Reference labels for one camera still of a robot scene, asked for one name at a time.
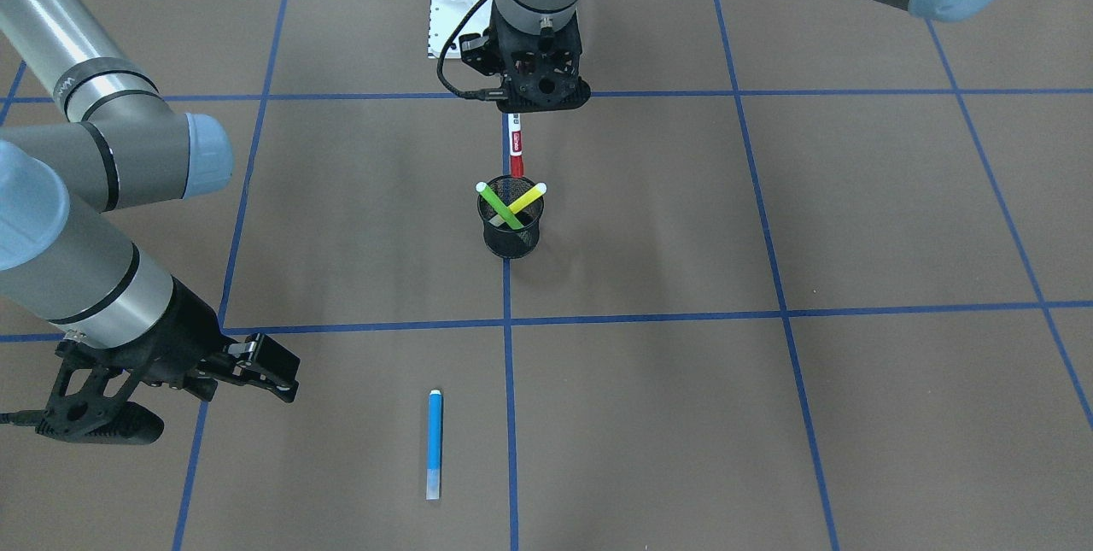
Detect green highlighter pen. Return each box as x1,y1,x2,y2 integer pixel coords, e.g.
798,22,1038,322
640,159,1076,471
475,181,524,231

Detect yellow highlighter pen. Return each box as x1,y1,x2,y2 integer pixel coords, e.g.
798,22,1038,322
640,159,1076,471
507,184,547,215

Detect black mesh pen holder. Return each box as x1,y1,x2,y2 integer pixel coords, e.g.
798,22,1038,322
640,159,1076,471
475,176,547,260

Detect red whiteboard marker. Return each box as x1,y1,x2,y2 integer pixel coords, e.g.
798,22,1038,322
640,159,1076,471
507,114,524,178

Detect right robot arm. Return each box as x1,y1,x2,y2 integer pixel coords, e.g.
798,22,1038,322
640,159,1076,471
3,0,299,402

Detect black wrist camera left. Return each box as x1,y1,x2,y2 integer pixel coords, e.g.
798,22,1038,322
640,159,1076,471
457,30,505,77

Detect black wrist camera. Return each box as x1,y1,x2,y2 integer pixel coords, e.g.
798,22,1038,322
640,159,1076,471
32,338,164,446
457,30,505,77

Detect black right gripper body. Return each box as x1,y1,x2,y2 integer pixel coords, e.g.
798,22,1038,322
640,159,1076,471
134,278,247,394

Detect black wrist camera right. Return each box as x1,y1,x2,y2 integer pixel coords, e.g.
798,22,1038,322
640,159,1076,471
32,338,164,446

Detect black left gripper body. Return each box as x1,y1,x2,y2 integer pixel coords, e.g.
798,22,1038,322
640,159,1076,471
492,11,591,114

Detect blue highlighter pen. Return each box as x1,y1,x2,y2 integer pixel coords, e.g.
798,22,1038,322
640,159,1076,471
424,389,444,501

